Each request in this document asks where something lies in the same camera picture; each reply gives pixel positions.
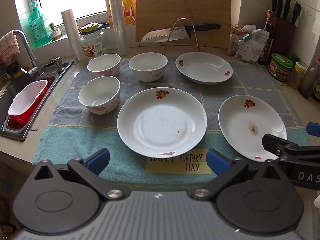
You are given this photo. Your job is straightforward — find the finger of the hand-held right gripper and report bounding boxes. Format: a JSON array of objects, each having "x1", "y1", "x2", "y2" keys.
[
  {"x1": 262, "y1": 134, "x2": 313, "y2": 165},
  {"x1": 306, "y1": 122, "x2": 320, "y2": 137}
]

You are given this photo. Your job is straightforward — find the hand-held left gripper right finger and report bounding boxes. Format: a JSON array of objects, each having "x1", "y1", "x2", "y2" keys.
[{"x1": 194, "y1": 149, "x2": 284, "y2": 202}]

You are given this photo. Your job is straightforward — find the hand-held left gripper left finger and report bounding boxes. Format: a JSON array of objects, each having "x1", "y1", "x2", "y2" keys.
[{"x1": 32, "y1": 148, "x2": 125, "y2": 201}]

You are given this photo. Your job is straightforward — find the white fruit print plate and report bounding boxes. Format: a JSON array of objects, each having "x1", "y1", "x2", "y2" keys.
[
  {"x1": 175, "y1": 52, "x2": 233, "y2": 85},
  {"x1": 117, "y1": 88, "x2": 208, "y2": 156},
  {"x1": 218, "y1": 95, "x2": 287, "y2": 161}
]

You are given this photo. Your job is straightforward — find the white pink floral bowl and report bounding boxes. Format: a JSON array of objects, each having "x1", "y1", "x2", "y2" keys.
[
  {"x1": 78, "y1": 76, "x2": 121, "y2": 115},
  {"x1": 87, "y1": 53, "x2": 121, "y2": 77},
  {"x1": 128, "y1": 52, "x2": 168, "y2": 82}
]

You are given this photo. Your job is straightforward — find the yellow lid spice jar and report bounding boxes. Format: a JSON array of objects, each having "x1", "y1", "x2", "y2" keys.
[{"x1": 287, "y1": 62, "x2": 307, "y2": 89}]

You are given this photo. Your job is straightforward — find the green lid jar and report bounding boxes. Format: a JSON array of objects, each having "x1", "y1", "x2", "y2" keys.
[{"x1": 269, "y1": 53, "x2": 294, "y2": 82}]

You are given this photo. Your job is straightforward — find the grey teal checked towel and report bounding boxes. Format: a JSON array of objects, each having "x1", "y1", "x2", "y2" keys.
[{"x1": 32, "y1": 54, "x2": 312, "y2": 189}]

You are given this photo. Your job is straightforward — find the red white wash basin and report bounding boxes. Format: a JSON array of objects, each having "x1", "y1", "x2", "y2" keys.
[{"x1": 7, "y1": 79, "x2": 49, "y2": 128}]

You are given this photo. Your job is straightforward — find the dark wooden knife block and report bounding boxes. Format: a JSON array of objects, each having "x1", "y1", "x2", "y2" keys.
[{"x1": 271, "y1": 12, "x2": 299, "y2": 60}]

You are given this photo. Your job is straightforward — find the dark sauce bottle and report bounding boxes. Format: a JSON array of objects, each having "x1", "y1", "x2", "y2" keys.
[{"x1": 259, "y1": 10, "x2": 275, "y2": 65}]

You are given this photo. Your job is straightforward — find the steel kitchen sink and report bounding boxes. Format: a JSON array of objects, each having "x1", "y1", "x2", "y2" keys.
[{"x1": 0, "y1": 60, "x2": 75, "y2": 140}]

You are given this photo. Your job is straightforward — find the white food packet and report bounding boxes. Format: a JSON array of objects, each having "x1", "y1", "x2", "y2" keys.
[{"x1": 236, "y1": 29, "x2": 270, "y2": 63}]

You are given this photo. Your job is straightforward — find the steel sink soap dispenser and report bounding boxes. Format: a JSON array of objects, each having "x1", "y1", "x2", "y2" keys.
[{"x1": 51, "y1": 57, "x2": 64, "y2": 72}]

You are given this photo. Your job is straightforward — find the brown food packet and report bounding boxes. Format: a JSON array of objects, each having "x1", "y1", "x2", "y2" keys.
[{"x1": 227, "y1": 24, "x2": 247, "y2": 55}]

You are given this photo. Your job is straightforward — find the glass jar yellow lid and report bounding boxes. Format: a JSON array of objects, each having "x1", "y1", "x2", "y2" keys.
[{"x1": 80, "y1": 23, "x2": 108, "y2": 59}]

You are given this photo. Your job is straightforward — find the small potted plant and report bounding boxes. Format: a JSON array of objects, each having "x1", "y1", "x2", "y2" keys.
[{"x1": 49, "y1": 22, "x2": 62, "y2": 40}]

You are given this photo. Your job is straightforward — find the steel kitchen faucet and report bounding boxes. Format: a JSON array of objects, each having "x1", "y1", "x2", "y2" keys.
[{"x1": 12, "y1": 29, "x2": 42, "y2": 74}]

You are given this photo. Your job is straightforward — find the stack of clear plastic cups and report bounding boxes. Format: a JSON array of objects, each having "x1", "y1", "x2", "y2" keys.
[{"x1": 107, "y1": 0, "x2": 130, "y2": 57}]

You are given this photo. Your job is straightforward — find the red white checked dishcloth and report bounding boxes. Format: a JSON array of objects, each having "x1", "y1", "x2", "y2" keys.
[{"x1": 0, "y1": 30, "x2": 20, "y2": 63}]

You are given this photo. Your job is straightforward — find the green dish soap bottle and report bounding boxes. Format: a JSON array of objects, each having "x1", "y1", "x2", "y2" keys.
[{"x1": 27, "y1": 1, "x2": 53, "y2": 48}]

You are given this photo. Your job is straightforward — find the orange plastic jug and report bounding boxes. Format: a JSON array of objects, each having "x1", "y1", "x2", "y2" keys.
[{"x1": 105, "y1": 0, "x2": 137, "y2": 25}]

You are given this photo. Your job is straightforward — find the bamboo cutting board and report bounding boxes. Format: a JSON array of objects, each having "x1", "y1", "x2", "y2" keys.
[{"x1": 135, "y1": 0, "x2": 232, "y2": 49}]

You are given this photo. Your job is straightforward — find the black handled kitchen knife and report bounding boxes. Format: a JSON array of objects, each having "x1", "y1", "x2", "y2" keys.
[{"x1": 140, "y1": 23, "x2": 222, "y2": 46}]

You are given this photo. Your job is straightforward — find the steel wire rack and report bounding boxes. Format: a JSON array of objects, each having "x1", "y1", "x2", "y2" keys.
[{"x1": 162, "y1": 18, "x2": 203, "y2": 55}]

